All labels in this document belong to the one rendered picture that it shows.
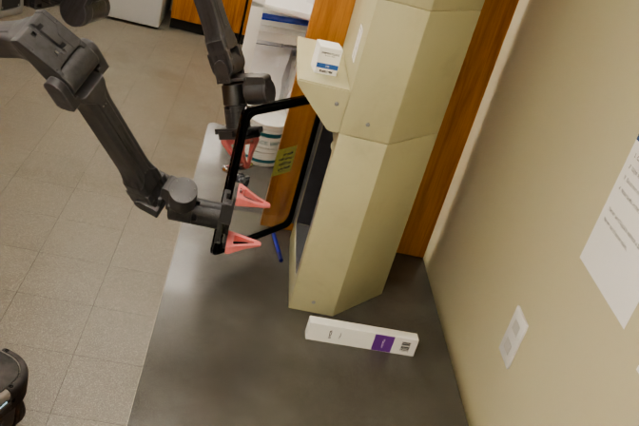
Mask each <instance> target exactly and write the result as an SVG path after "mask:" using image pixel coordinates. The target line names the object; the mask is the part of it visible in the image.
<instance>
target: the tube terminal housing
mask: <svg viewBox="0 0 639 426"><path fill-rule="evenodd" d="M480 12H481V10H424V9H420V8H417V7H413V6H409V5H405V4H401V3H398V2H394V1H390V0H356V3H355V5H354V9H353V13H352V16H351V20H350V24H349V27H348V30H347V33H346V37H345V41H344V44H343V53H344V59H345V64H346V69H347V74H348V80H349V86H350V90H351V93H350V96H349V100H348V103H347V107H346V109H345V112H344V116H343V119H342V123H341V126H340V130H339V132H338V133H336V132H333V148H332V152H331V156H330V159H329V162H328V166H327V168H326V172H325V175H324V179H323V182H322V186H321V189H320V193H319V204H318V207H317V211H316V214H315V218H314V220H313V223H312V227H311V226H310V225H309V226H310V228H309V231H308V235H307V238H306V242H305V245H304V248H303V251H302V255H301V258H300V264H299V268H298V271H297V274H296V223H297V220H296V223H295V226H293V229H292V233H291V236H290V246H289V304H288V307H289V308H292V309H298V310H302V311H307V312H312V313H317V314H323V315H327V316H332V317H333V316H334V315H336V314H338V313H341V312H343V311H345V310H347V309H349V308H352V307H354V306H356V305H358V304H360V303H363V302H365V301H367V300H369V299H372V298H374V297H376V296H378V295H380V294H382V291H383V288H384V285H385V282H386V281H387V278H388V275H389V272H390V269H391V266H392V264H393V261H394V258H395V255H396V252H397V249H398V246H399V243H400V240H401V237H402V234H403V231H404V229H405V226H406V223H407V221H408V218H409V215H410V213H411V210H412V207H413V204H414V201H415V198H416V194H417V192H418V189H419V186H420V183H421V181H422V178H423V175H424V172H425V169H426V166H427V164H428V162H429V159H430V156H431V153H432V150H433V148H434V145H435V142H436V137H437V134H438V132H439V129H440V127H441V124H442V121H443V118H444V115H445V112H446V109H447V107H448V104H449V102H450V99H451V96H452V93H453V91H454V88H455V83H456V80H457V77H458V75H459V72H460V70H461V67H462V64H463V61H464V59H465V56H466V53H467V50H468V47H469V45H470V43H471V40H472V37H473V34H474V29H475V26H476V24H477V21H478V18H479V15H480ZM360 23H361V24H362V27H363V33H362V35H361V39H360V42H359V46H358V52H357V55H356V58H355V62H354V64H353V61H352V53H353V49H354V46H355V43H356V40H357V36H358V30H359V27H360Z"/></svg>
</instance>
